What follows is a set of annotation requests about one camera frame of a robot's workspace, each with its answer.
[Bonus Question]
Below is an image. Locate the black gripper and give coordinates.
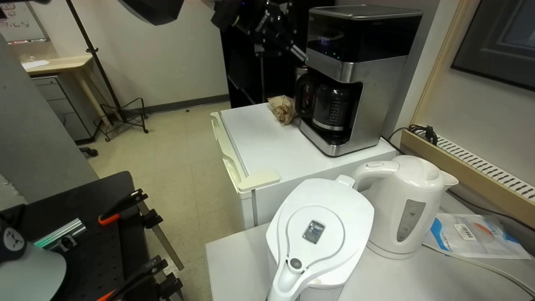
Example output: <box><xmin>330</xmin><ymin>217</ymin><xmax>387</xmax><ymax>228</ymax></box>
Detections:
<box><xmin>250</xmin><ymin>1</ymin><xmax>307</xmax><ymax>61</ymax></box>

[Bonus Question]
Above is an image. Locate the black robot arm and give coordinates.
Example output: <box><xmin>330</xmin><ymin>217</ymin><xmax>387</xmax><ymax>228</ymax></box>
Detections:
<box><xmin>118</xmin><ymin>0</ymin><xmax>307</xmax><ymax>61</ymax></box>

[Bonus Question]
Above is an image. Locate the black silver coffee machine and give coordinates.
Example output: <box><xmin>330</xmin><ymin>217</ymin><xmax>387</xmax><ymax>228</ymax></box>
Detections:
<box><xmin>297</xmin><ymin>3</ymin><xmax>421</xmax><ymax>156</ymax></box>

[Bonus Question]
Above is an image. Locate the glass coffee carafe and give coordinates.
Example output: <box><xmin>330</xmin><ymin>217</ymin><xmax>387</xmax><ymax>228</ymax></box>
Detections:
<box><xmin>295</xmin><ymin>71</ymin><xmax>354</xmax><ymax>131</ymax></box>

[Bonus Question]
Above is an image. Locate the crumpled brown paper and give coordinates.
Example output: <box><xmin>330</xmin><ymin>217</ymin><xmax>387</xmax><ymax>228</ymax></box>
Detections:
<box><xmin>267</xmin><ymin>95</ymin><xmax>295</xmax><ymax>123</ymax></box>

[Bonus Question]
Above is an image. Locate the white mini fridge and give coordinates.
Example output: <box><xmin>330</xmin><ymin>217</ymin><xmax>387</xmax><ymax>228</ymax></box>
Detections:
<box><xmin>210</xmin><ymin>103</ymin><xmax>396</xmax><ymax>228</ymax></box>

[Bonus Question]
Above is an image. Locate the black light stand tripod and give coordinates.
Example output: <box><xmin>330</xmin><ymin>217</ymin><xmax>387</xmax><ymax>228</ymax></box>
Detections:
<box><xmin>64</xmin><ymin>0</ymin><xmax>148</xmax><ymax>141</ymax></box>

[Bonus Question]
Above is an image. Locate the white water filter pitcher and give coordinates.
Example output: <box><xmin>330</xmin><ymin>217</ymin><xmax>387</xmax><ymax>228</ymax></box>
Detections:
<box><xmin>265</xmin><ymin>175</ymin><xmax>374</xmax><ymax>301</ymax></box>

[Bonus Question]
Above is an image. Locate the white electric kettle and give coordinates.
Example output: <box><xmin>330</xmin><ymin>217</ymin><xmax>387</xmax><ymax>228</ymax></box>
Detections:
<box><xmin>352</xmin><ymin>155</ymin><xmax>457</xmax><ymax>258</ymax></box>

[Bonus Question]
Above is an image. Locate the dark framed window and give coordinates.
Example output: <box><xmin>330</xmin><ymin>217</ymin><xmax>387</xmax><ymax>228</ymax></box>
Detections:
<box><xmin>451</xmin><ymin>0</ymin><xmax>535</xmax><ymax>90</ymax></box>

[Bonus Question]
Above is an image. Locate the upper orange black clamp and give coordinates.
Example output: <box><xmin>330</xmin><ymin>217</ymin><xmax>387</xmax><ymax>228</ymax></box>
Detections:
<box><xmin>96</xmin><ymin>188</ymin><xmax>161</xmax><ymax>228</ymax></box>

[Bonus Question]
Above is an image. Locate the orange black clamp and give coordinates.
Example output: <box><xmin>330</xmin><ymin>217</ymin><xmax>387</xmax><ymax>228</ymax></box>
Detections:
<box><xmin>96</xmin><ymin>255</ymin><xmax>182</xmax><ymax>301</ymax></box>
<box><xmin>96</xmin><ymin>188</ymin><xmax>161</xmax><ymax>228</ymax></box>

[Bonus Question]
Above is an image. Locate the grey drawer cabinet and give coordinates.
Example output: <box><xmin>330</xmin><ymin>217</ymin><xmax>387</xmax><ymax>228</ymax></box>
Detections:
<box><xmin>33</xmin><ymin>73</ymin><xmax>100</xmax><ymax>143</ymax></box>

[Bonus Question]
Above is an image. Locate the light wooden desk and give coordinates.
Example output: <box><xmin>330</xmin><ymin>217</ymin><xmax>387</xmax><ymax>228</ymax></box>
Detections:
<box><xmin>19</xmin><ymin>51</ymin><xmax>113</xmax><ymax>130</ymax></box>

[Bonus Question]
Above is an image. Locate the blue white plastic packet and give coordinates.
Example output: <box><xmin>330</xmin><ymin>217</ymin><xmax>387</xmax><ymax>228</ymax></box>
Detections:
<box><xmin>424</xmin><ymin>212</ymin><xmax>529</xmax><ymax>258</ymax></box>

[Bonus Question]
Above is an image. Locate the white radiator grille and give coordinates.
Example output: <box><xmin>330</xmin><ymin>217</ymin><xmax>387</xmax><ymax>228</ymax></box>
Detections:
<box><xmin>407</xmin><ymin>125</ymin><xmax>535</xmax><ymax>203</ymax></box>

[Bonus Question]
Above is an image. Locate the black workbench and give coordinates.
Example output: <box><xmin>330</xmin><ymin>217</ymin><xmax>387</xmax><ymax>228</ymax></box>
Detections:
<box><xmin>1</xmin><ymin>171</ymin><xmax>148</xmax><ymax>301</ymax></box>

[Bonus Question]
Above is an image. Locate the lower orange black clamp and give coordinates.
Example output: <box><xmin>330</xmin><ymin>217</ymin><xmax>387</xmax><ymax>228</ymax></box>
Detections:
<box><xmin>96</xmin><ymin>255</ymin><xmax>182</xmax><ymax>301</ymax></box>

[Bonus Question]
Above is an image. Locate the grey panel board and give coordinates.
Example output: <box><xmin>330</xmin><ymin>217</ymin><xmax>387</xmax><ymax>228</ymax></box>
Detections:
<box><xmin>0</xmin><ymin>36</ymin><xmax>96</xmax><ymax>202</ymax></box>

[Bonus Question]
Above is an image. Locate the green white label strip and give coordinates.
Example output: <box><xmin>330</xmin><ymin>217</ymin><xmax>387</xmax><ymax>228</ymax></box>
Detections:
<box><xmin>33</xmin><ymin>218</ymin><xmax>86</xmax><ymax>252</ymax></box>

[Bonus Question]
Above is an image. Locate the grey round lamp shade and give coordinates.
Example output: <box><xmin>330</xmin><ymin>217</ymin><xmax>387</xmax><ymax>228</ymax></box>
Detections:
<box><xmin>0</xmin><ymin>245</ymin><xmax>66</xmax><ymax>301</ymax></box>

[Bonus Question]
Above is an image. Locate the black power cable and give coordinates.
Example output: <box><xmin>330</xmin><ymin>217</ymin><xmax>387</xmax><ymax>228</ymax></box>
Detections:
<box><xmin>382</xmin><ymin>123</ymin><xmax>439</xmax><ymax>146</ymax></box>

